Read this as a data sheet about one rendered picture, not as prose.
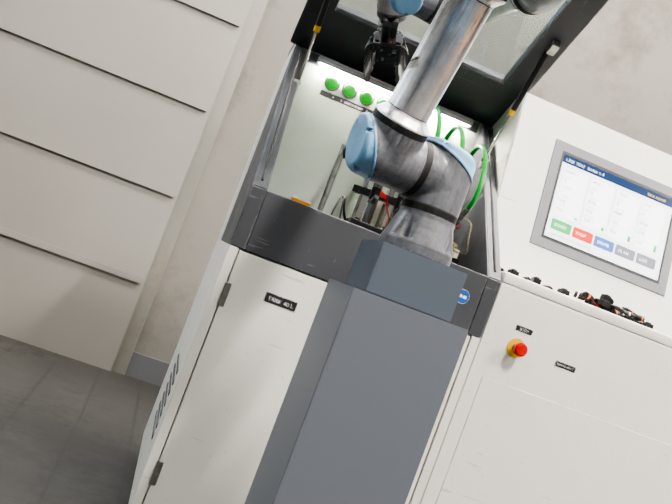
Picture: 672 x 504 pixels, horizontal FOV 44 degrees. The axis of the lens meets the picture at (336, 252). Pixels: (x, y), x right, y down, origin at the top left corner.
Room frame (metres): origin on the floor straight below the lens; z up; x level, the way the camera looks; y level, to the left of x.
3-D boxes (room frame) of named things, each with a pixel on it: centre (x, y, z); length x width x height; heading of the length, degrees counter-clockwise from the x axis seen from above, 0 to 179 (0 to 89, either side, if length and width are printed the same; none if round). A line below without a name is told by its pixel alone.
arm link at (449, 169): (1.66, -0.14, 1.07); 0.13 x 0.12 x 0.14; 113
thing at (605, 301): (2.37, -0.80, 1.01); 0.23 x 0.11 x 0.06; 100
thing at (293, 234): (2.15, -0.09, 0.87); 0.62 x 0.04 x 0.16; 100
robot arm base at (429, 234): (1.66, -0.15, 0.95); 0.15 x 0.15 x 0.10
